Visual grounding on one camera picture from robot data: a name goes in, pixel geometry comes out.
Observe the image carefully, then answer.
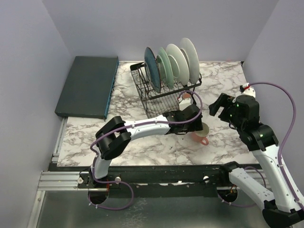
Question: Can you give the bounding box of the plain pink mug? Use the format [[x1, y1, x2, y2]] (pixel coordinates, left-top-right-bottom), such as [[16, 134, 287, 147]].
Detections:
[[191, 122, 209, 145]]

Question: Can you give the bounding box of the black wire dish rack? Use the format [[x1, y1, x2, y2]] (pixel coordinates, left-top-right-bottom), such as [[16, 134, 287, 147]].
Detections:
[[130, 62, 202, 118]]

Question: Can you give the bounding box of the teal patterned bottom plate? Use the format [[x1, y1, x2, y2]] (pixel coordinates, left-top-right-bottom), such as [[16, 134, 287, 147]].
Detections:
[[166, 44, 190, 86]]

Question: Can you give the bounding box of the orange plate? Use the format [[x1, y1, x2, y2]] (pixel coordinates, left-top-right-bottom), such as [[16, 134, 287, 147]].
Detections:
[[156, 47, 174, 89]]

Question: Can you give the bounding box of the blue glazed floral plate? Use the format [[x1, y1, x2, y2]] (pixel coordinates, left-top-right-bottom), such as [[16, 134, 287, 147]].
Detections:
[[144, 47, 161, 93]]

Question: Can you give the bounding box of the red plate teal flower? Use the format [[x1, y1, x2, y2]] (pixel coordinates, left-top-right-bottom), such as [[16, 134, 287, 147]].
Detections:
[[180, 38, 200, 84]]

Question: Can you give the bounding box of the printed salmon coffee mug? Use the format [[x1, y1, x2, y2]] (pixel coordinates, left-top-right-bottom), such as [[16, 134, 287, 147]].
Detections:
[[182, 93, 191, 99]]

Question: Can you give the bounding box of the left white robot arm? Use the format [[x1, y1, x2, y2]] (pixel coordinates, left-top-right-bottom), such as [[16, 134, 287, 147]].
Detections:
[[87, 104, 203, 188]]

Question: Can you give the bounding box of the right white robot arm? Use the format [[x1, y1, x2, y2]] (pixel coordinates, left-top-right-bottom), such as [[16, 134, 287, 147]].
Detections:
[[209, 93, 304, 228]]

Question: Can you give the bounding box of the dark grey flat box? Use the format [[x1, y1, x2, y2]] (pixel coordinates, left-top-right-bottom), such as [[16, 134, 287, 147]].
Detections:
[[55, 56, 119, 120]]

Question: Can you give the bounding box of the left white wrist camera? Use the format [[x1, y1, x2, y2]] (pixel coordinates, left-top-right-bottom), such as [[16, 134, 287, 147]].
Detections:
[[178, 96, 193, 111]]

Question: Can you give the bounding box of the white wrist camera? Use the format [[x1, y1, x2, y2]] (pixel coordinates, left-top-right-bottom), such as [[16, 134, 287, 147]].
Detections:
[[239, 83, 256, 98], [178, 96, 193, 111]]

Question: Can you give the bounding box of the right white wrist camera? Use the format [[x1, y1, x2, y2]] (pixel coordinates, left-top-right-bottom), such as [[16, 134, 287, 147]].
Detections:
[[239, 83, 256, 98]]

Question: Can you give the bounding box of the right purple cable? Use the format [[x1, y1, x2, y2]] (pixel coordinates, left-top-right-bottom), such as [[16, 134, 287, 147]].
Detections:
[[220, 82, 304, 209]]

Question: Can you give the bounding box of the purple cable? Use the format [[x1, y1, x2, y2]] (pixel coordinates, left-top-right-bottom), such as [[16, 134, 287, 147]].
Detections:
[[220, 82, 304, 209], [90, 90, 204, 210]]

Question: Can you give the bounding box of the black mounting rail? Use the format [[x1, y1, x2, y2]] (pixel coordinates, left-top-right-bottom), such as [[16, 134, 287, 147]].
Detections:
[[77, 165, 232, 198]]

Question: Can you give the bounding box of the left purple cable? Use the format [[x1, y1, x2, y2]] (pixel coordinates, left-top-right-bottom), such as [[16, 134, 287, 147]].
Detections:
[[90, 90, 204, 210]]

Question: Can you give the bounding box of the aluminium frame rail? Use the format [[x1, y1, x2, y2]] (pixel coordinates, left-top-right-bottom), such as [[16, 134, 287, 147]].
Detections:
[[26, 118, 289, 228]]

